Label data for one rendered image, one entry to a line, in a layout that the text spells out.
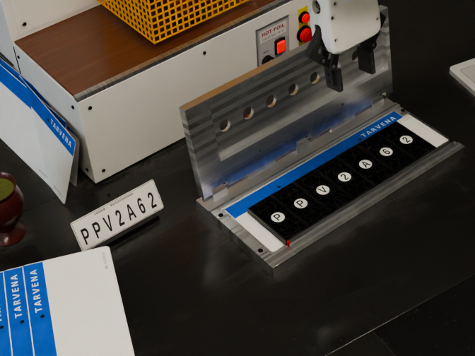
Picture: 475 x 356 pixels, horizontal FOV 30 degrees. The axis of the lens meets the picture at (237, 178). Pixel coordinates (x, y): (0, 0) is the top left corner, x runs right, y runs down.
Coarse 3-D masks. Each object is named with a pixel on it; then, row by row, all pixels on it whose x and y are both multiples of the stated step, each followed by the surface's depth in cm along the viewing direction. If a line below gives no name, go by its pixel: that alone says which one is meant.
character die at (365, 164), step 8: (344, 152) 156; (352, 152) 156; (360, 152) 156; (344, 160) 154; (352, 160) 155; (360, 160) 154; (368, 160) 154; (376, 160) 154; (352, 168) 153; (360, 168) 153; (368, 168) 152; (376, 168) 153; (384, 168) 152; (368, 176) 151; (376, 176) 152; (384, 176) 151; (376, 184) 149
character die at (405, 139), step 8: (384, 128) 160; (392, 128) 160; (400, 128) 160; (384, 136) 158; (392, 136) 159; (400, 136) 158; (408, 136) 158; (416, 136) 158; (400, 144) 157; (408, 144) 156; (416, 144) 156; (424, 144) 156; (408, 152) 155; (416, 152) 156; (424, 152) 155
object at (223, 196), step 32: (384, 96) 166; (352, 128) 162; (288, 160) 157; (448, 160) 155; (224, 192) 150; (384, 192) 149; (224, 224) 146; (352, 224) 146; (256, 256) 141; (288, 256) 140
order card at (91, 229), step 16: (128, 192) 147; (144, 192) 148; (112, 208) 146; (128, 208) 147; (144, 208) 149; (160, 208) 151; (80, 224) 143; (96, 224) 145; (112, 224) 146; (128, 224) 148; (80, 240) 144; (96, 240) 145
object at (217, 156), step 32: (384, 32) 159; (288, 64) 149; (352, 64) 158; (384, 64) 163; (224, 96) 143; (256, 96) 147; (288, 96) 152; (320, 96) 156; (352, 96) 160; (192, 128) 140; (256, 128) 150; (288, 128) 153; (320, 128) 158; (192, 160) 144; (224, 160) 147; (256, 160) 151
